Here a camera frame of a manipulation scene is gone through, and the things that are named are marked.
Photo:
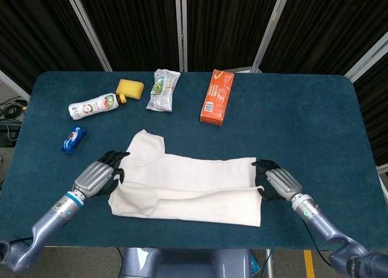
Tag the grey floor box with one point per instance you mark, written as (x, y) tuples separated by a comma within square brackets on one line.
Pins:
[(7, 135)]

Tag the yellow sponge block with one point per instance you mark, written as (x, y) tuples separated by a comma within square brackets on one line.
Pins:
[(131, 88)]

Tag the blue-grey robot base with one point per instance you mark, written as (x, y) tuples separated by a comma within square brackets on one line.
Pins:
[(182, 263)]

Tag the teal table cover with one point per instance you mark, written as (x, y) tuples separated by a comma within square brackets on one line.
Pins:
[(303, 123)]

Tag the white drink bottle yellow cap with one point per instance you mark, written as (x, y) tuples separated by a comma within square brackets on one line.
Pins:
[(91, 107)]

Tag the white screen frame post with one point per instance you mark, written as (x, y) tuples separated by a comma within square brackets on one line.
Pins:
[(366, 58), (180, 26), (87, 26), (12, 83), (272, 26)]

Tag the blue snack packet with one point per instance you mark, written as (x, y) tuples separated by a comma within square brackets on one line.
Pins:
[(72, 140)]

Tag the silver snack packet green print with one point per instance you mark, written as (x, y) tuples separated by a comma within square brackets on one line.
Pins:
[(162, 90)]

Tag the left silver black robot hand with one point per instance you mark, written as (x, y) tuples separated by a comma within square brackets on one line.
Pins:
[(94, 178)]

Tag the orange cardboard box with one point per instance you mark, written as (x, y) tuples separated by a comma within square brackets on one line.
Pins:
[(216, 99)]

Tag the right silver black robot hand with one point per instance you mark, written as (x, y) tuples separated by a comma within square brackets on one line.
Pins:
[(282, 181)]

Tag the dark pleated curtain panel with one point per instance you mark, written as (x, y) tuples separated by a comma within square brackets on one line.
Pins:
[(227, 26), (133, 26), (36, 32), (327, 26), (376, 108)]

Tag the metal table leg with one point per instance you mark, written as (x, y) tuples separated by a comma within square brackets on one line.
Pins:
[(269, 263)]

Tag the white t-shirt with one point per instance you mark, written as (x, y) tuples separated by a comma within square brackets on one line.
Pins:
[(188, 184)]

